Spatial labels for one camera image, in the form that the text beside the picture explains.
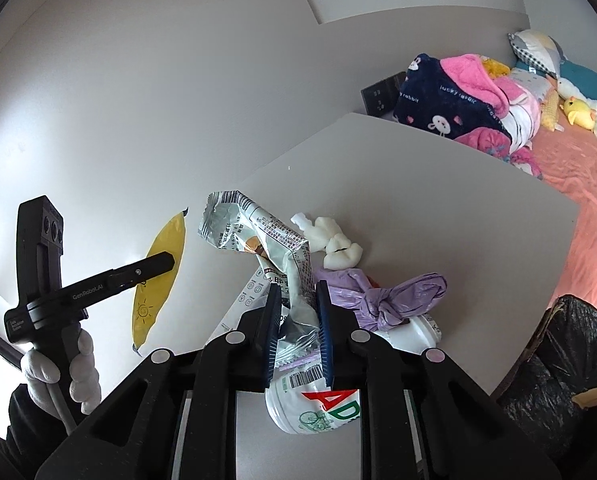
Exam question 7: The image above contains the patchwork pillow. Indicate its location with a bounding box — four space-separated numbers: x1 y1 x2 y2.
508 29 564 78

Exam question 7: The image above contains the long yellow-green pillow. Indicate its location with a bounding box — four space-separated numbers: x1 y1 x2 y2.
541 87 564 133

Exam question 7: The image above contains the white plastic bottle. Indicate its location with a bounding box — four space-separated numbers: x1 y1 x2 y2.
266 312 441 436

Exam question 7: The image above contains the silver snack wrapper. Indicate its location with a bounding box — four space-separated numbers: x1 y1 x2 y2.
197 190 329 386

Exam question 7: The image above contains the white printed paper leaflet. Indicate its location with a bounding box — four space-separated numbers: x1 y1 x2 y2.
218 266 279 341

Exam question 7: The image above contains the knotted purple plastic bag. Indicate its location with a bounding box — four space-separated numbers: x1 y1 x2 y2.
312 267 449 332

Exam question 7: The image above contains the teal pillow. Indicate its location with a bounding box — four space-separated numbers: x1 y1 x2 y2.
561 60 597 108

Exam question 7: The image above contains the white nightstand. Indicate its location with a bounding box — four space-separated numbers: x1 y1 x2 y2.
198 112 579 480

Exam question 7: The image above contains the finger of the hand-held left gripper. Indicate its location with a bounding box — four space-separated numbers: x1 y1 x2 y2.
109 252 175 291

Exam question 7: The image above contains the beige headboard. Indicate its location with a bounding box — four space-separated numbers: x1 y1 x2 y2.
318 5 531 121

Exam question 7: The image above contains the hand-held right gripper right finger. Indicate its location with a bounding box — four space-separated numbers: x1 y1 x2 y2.
316 281 561 480

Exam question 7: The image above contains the white and pink cartoon blanket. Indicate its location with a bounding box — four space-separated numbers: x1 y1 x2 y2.
493 72 541 152

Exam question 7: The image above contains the yellow duck plush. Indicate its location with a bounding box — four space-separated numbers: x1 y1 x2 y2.
563 97 596 131

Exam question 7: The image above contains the light blue patterned pillow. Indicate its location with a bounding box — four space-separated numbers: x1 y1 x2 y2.
508 67 551 98

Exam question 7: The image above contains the pink bed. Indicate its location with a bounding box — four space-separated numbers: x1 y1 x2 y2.
528 127 597 321

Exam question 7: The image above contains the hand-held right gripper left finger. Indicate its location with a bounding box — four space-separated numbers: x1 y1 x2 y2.
36 284 282 480

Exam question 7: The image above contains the black socket panel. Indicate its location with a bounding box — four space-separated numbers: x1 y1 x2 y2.
361 71 408 116

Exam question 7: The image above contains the cardboard bin with black bag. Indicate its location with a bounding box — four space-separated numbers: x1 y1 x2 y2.
495 295 597 461

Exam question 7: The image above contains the person's left hand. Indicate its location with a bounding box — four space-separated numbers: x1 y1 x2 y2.
21 331 102 416

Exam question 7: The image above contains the yellow plush cloth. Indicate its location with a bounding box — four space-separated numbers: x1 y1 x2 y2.
481 57 511 79

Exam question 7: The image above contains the white crumpled tissue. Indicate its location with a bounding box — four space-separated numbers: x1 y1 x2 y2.
291 212 364 270

